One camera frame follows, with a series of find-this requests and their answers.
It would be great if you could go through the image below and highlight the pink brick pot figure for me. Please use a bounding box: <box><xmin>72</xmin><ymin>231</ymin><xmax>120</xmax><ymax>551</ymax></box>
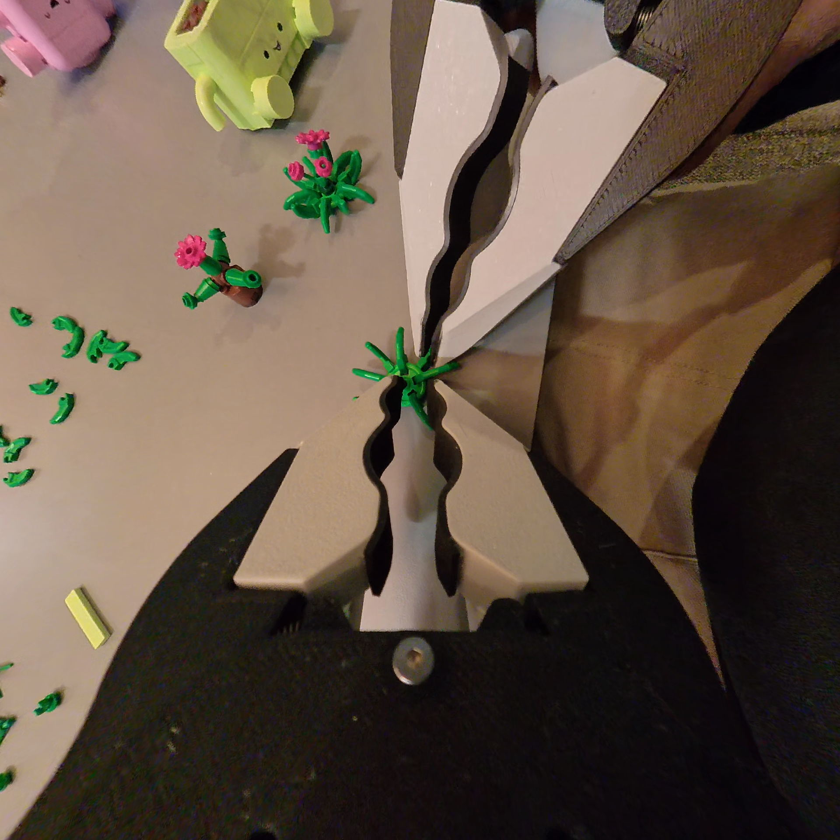
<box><xmin>0</xmin><ymin>0</ymin><xmax>118</xmax><ymax>78</ymax></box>

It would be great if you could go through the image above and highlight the pile of small flower bricks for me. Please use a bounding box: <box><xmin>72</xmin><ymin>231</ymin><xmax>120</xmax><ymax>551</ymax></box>
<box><xmin>0</xmin><ymin>663</ymin><xmax>63</xmax><ymax>791</ymax></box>

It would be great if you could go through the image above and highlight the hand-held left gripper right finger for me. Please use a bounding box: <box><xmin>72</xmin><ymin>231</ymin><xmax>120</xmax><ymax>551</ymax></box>
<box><xmin>430</xmin><ymin>379</ymin><xmax>589</xmax><ymax>630</ymax></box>

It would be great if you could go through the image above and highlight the group of loose green leaves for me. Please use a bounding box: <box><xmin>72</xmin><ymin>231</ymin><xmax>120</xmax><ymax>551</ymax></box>
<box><xmin>0</xmin><ymin>305</ymin><xmax>142</xmax><ymax>490</ymax></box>

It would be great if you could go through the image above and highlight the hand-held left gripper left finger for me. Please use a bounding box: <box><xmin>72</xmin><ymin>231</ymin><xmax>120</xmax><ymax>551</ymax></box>
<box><xmin>233</xmin><ymin>377</ymin><xmax>403</xmax><ymax>627</ymax></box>

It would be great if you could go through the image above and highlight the green bush with pink flowers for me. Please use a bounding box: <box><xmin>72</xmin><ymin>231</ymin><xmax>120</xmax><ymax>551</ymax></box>
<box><xmin>283</xmin><ymin>129</ymin><xmax>376</xmax><ymax>234</ymax></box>

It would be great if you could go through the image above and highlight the lime green brick pot figure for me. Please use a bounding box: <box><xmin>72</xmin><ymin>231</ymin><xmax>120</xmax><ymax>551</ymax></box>
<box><xmin>164</xmin><ymin>0</ymin><xmax>336</xmax><ymax>132</ymax></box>

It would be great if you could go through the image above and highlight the green spiky plant base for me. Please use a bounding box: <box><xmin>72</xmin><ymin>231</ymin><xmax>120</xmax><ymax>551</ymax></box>
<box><xmin>352</xmin><ymin>327</ymin><xmax>462</xmax><ymax>431</ymax></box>

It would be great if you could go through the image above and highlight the lime green flat tile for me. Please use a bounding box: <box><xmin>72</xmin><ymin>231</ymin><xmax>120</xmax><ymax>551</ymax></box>
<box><xmin>64</xmin><ymin>587</ymin><xmax>112</xmax><ymax>651</ymax></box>

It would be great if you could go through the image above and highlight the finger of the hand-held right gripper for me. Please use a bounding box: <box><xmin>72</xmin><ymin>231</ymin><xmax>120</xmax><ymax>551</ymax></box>
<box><xmin>433</xmin><ymin>56</ymin><xmax>670</xmax><ymax>361</ymax></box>
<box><xmin>397</xmin><ymin>0</ymin><xmax>531</xmax><ymax>355</ymax></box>

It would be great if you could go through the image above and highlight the person's right hand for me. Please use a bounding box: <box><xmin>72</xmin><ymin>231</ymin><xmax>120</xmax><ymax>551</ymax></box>
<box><xmin>735</xmin><ymin>0</ymin><xmax>840</xmax><ymax>130</ymax></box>

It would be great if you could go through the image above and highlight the pink flower on brown stem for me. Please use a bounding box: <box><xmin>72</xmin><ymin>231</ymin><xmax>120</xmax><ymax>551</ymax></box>
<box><xmin>175</xmin><ymin>228</ymin><xmax>265</xmax><ymax>311</ymax></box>

